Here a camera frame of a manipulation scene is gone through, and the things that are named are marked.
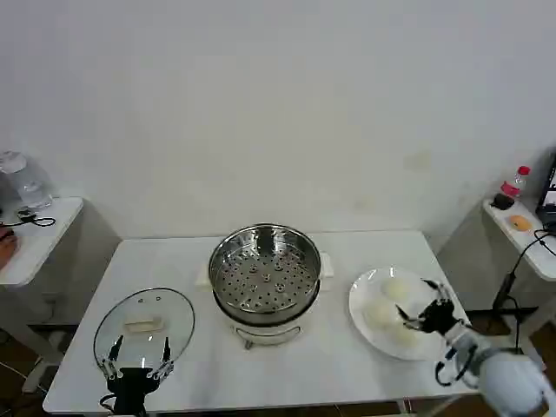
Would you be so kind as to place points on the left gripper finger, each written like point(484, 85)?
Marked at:
point(165, 351)
point(115, 349)

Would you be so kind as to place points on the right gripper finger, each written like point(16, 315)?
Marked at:
point(439, 292)
point(410, 321)

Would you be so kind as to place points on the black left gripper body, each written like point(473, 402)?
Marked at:
point(130, 391)

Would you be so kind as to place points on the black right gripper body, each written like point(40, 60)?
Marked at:
point(438, 318)

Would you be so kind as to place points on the white steamed bun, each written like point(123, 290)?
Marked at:
point(406, 337)
point(395, 289)
point(382, 315)

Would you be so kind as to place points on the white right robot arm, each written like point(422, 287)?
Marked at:
point(512, 378)

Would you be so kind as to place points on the white round plate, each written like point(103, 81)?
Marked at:
point(364, 299)

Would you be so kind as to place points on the round glass lid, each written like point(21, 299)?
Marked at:
point(143, 304)

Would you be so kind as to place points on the white side table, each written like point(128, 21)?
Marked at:
point(52, 234)
point(499, 217)

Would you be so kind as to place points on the white electric cooker base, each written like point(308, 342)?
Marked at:
point(260, 333)

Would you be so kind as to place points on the round orange item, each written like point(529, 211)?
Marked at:
point(520, 223)

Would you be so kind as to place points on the small black object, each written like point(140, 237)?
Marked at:
point(503, 202)

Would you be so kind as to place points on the perforated steel steamer pot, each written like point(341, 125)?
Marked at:
point(234, 254)

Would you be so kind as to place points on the clear bottle red cap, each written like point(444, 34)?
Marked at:
point(516, 182)

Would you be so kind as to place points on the reddish pink item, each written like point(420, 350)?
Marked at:
point(6, 249)

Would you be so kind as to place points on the dark monitor screen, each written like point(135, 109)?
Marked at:
point(549, 187)

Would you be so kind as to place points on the large clear water jug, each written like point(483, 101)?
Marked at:
point(30, 187)

